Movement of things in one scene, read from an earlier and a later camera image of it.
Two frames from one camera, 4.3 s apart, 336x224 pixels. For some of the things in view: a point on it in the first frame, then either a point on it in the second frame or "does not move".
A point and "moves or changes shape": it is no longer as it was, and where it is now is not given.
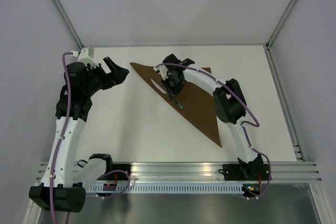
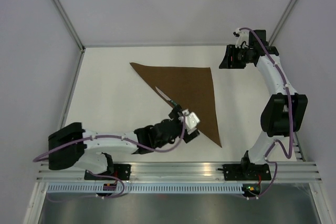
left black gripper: (118, 74) to (176, 114)
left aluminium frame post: (60, 8) does not move
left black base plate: (121, 176) does not move
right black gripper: (172, 91) to (231, 51)
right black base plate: (234, 172) does not move
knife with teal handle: (163, 91) moves or changes shape
